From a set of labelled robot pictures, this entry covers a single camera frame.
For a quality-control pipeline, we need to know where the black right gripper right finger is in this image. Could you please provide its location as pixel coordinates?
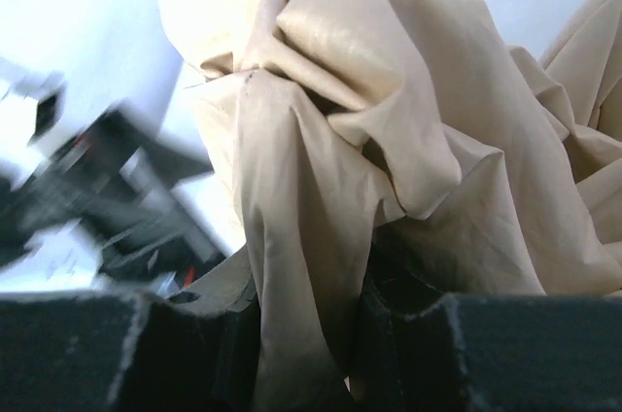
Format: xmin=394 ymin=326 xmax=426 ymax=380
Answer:
xmin=352 ymin=229 xmax=621 ymax=411

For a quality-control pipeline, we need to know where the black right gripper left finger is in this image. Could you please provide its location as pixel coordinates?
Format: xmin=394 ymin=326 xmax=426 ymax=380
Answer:
xmin=1 ymin=251 xmax=259 ymax=411

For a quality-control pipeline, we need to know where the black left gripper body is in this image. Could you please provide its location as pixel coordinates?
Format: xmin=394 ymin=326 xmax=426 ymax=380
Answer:
xmin=1 ymin=110 xmax=214 ymax=281

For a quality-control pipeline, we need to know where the beige and black folding umbrella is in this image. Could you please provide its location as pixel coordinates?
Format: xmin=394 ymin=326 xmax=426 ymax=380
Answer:
xmin=157 ymin=0 xmax=621 ymax=411

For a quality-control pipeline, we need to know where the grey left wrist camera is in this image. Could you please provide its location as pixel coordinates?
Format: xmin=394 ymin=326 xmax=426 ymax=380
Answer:
xmin=1 ymin=57 xmax=65 ymax=144

